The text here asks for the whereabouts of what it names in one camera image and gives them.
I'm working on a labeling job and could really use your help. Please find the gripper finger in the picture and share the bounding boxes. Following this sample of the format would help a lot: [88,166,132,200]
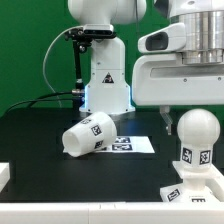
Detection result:
[160,105,172,135]

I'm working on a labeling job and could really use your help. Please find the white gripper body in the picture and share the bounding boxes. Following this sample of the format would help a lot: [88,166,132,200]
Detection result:
[132,23,224,106]

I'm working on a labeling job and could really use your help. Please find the white lamp bulb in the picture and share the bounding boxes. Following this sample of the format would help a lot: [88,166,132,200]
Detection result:
[177,109,220,172]

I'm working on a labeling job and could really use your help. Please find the white lamp shade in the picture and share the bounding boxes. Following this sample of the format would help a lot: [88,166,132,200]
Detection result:
[62,112,117,157]

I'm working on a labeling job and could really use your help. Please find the white lamp base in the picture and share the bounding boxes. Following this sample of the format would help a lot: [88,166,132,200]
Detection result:
[160,161,224,203]

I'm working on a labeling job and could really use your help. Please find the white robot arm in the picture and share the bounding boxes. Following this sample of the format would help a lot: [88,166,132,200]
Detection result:
[67,0,224,126]

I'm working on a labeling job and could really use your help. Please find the printed marker sheet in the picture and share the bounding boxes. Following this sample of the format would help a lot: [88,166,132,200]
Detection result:
[63,135,156,155]

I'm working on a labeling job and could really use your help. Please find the white left border block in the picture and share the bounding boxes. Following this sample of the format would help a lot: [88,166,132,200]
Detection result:
[0,163,10,192]

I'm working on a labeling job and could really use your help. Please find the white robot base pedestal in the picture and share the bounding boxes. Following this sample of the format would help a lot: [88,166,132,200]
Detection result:
[80,37,135,115]

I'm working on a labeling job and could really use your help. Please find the camera on black stand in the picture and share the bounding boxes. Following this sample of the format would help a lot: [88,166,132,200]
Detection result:
[64,24,118,98]

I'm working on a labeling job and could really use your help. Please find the grey camera cable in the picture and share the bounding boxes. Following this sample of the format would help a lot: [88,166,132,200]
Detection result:
[42,25,83,108]

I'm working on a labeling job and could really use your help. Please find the black power cables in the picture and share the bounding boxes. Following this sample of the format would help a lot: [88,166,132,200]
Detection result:
[4,91,83,114]

